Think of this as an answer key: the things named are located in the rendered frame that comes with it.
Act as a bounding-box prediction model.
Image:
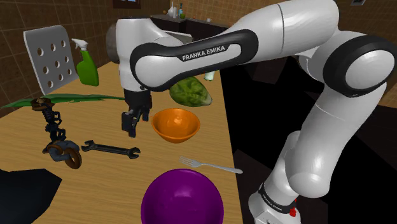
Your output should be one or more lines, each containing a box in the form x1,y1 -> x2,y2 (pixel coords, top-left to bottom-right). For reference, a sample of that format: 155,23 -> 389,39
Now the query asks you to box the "orange bowl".
151,108 -> 201,144

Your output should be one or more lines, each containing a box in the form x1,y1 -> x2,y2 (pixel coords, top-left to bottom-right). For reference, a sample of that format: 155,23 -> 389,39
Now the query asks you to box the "black wrench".
81,140 -> 141,160

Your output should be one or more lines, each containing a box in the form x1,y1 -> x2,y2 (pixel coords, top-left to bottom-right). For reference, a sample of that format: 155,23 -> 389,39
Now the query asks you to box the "green lettuce head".
169,76 -> 213,108

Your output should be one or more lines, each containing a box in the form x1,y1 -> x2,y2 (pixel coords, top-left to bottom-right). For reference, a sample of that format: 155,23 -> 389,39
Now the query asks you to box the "green spray bottle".
71,38 -> 101,87

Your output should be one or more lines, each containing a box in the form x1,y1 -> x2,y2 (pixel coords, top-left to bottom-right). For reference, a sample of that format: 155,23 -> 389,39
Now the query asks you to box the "wooden table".
0,61 -> 244,224

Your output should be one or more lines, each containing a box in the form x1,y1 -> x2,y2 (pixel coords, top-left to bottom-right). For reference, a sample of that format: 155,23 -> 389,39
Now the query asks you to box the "toy palm tree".
0,94 -> 126,170

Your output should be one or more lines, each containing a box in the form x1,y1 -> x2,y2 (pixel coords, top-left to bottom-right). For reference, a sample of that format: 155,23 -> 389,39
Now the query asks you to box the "silver fork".
179,156 -> 244,175

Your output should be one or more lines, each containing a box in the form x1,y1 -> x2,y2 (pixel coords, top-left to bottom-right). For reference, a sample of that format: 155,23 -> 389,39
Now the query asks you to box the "purple bowl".
141,168 -> 225,224

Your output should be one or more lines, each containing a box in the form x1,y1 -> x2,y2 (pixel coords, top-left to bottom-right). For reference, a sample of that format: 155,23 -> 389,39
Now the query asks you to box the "dark kitchen counter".
150,1 -> 231,43

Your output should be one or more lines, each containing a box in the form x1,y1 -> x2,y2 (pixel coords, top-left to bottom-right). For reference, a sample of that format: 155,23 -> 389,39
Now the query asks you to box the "grey chair with holes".
23,24 -> 80,95

